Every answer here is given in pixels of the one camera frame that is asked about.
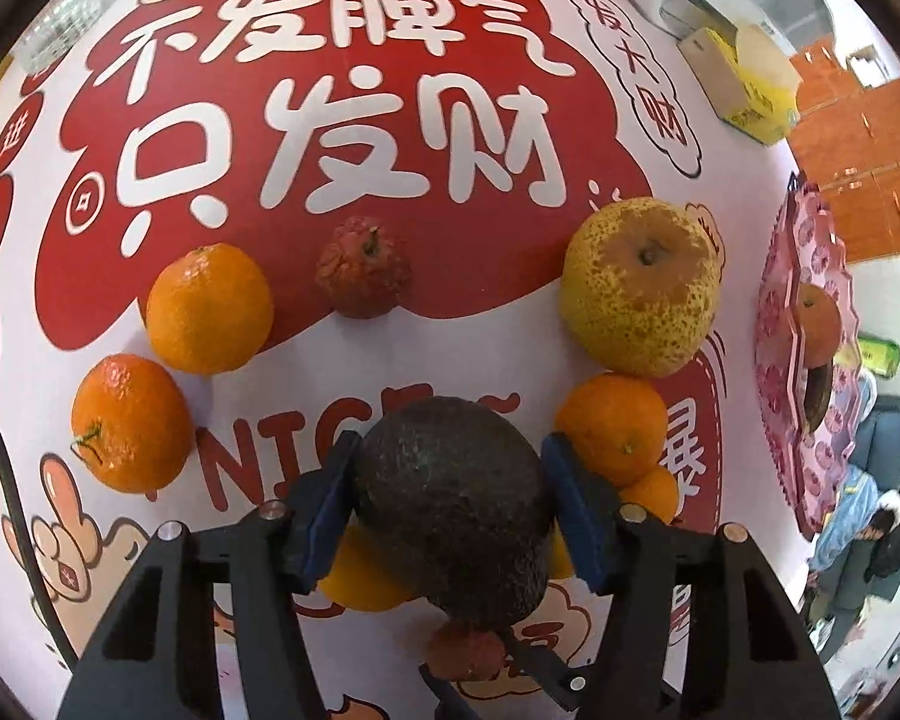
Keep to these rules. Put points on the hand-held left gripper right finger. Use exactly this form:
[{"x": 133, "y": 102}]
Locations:
[{"x": 574, "y": 514}]

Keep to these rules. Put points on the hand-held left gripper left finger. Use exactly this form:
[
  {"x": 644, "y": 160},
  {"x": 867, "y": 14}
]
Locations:
[{"x": 322, "y": 514}]

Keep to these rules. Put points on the small orange mandarin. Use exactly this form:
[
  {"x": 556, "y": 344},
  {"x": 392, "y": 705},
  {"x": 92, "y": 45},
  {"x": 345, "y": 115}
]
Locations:
[{"x": 654, "y": 499}]

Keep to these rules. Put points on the dark green avocado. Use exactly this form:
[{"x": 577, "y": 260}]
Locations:
[
  {"x": 450, "y": 510},
  {"x": 817, "y": 390}
]

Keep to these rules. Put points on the speckled yellow pear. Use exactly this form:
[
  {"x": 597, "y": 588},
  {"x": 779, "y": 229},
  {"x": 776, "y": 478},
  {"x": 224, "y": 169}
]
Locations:
[{"x": 637, "y": 300}]

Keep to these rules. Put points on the pink patterned plastic tray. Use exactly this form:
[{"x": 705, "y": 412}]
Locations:
[{"x": 784, "y": 390}]

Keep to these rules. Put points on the large orange in tray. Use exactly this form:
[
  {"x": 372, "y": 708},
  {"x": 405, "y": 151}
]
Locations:
[{"x": 817, "y": 326}]

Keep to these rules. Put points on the blue grey sofa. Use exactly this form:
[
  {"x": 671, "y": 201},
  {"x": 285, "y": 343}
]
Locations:
[{"x": 885, "y": 435}]

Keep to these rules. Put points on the green box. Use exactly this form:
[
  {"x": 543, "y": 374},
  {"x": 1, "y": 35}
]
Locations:
[{"x": 881, "y": 356}]

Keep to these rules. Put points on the yellow tissue box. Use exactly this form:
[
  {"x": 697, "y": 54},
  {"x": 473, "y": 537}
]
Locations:
[{"x": 757, "y": 101}]

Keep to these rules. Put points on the wooden cabinet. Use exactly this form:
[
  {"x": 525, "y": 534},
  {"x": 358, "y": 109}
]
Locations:
[{"x": 870, "y": 165}]

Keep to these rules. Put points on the white printer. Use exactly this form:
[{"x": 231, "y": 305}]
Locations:
[{"x": 686, "y": 7}]

